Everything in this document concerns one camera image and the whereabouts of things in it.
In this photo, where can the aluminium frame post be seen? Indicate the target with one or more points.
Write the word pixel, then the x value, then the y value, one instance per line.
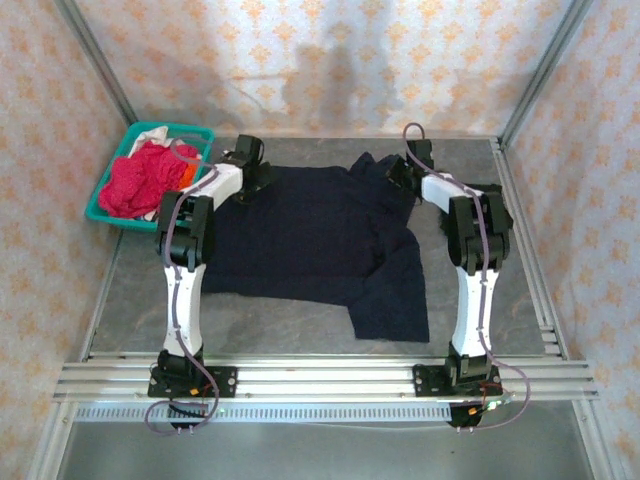
pixel 545 65
pixel 95 55

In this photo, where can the orange t-shirt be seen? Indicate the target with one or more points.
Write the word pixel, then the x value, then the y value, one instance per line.
pixel 187 176

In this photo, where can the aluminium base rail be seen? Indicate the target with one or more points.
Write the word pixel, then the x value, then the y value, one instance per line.
pixel 325 380

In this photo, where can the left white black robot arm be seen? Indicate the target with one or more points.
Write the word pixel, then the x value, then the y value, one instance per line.
pixel 182 300

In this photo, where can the teal plastic basket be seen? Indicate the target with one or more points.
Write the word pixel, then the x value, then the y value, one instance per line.
pixel 125 223

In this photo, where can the small green-lit circuit board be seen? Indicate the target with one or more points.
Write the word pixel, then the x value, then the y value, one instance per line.
pixel 500 404

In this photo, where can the aluminium side rail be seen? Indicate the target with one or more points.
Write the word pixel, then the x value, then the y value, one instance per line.
pixel 530 250
pixel 102 300

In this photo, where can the white t-shirt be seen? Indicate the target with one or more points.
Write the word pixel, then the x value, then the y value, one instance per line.
pixel 150 136

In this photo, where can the navy blue t-shirt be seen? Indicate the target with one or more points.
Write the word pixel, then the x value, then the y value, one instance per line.
pixel 300 240

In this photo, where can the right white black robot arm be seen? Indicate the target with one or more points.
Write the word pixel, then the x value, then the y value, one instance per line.
pixel 472 310

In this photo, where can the crimson red t-shirt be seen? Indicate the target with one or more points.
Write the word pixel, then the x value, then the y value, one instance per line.
pixel 135 185

